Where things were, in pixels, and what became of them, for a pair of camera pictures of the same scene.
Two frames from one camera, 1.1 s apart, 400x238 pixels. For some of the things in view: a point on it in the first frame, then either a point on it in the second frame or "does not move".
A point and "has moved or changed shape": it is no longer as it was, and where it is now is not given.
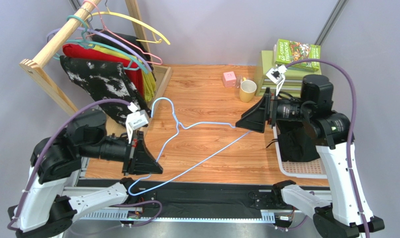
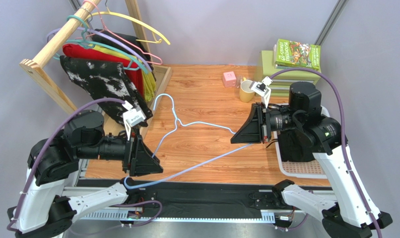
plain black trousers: x=296 y=144 does not move
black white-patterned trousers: x=100 y=81 does not move
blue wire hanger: x=177 y=125 has moved or changed shape
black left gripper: x=139 y=158 does not move
